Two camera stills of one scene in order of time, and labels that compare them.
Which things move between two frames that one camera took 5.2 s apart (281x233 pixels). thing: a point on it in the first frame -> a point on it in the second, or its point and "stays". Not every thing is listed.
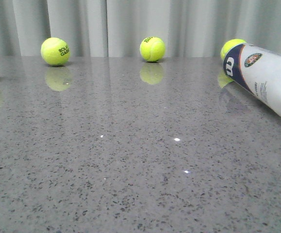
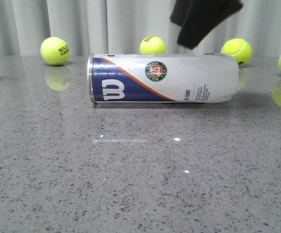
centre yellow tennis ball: (152, 48) stays
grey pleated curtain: (117, 28) stays
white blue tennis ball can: (270, 76) -> (184, 77)
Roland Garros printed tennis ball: (55, 51) stays
